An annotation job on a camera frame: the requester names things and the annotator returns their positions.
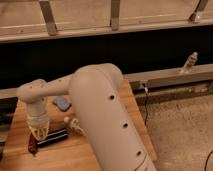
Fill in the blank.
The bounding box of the small white ball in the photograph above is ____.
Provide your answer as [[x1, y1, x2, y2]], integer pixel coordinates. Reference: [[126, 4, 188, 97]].
[[64, 116, 70, 123]]

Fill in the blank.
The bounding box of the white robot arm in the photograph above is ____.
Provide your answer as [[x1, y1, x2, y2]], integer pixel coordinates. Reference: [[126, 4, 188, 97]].
[[17, 63, 157, 171]]

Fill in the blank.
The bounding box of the clear bottle in background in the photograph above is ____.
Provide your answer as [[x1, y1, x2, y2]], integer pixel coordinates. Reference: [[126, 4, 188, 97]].
[[181, 52, 198, 73]]

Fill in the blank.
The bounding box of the black white striped eraser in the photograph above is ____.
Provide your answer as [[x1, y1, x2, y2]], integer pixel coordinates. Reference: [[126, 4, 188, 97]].
[[37, 129, 68, 148]]

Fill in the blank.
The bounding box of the blue sponge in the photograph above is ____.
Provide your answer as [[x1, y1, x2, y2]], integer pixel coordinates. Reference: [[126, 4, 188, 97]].
[[53, 96, 71, 112]]

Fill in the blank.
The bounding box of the red brown snack bar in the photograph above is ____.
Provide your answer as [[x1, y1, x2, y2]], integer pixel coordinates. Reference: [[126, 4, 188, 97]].
[[28, 135, 38, 155]]

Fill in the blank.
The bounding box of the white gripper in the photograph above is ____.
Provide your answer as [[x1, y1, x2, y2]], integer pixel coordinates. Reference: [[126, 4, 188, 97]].
[[26, 103, 49, 141]]

